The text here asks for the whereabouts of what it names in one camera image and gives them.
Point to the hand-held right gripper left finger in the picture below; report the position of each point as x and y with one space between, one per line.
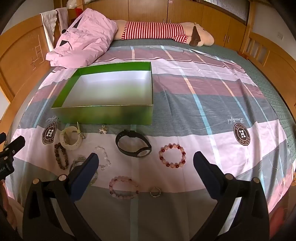
86 176

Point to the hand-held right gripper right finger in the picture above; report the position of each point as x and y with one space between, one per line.
205 172

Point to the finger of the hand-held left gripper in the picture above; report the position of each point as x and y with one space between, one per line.
2 137
16 144

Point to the green cardboard box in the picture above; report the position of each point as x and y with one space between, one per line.
104 115

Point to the small crystal brooch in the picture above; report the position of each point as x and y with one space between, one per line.
103 129

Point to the plaid printed bedsheet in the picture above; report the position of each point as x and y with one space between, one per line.
208 97

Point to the wooden headboard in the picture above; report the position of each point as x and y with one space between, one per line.
20 58

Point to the white hanging cloth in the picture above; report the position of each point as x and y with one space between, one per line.
48 23

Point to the pink quilt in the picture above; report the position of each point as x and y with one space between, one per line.
87 34

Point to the grey pink hanging cloth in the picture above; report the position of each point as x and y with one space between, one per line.
63 17

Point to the wooden footboard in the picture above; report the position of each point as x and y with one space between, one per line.
277 58

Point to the striped plush toy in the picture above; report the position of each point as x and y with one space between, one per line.
150 30

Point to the ribbed glass window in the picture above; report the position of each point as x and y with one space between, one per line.
233 9

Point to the white wall socket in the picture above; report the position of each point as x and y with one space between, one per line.
280 36

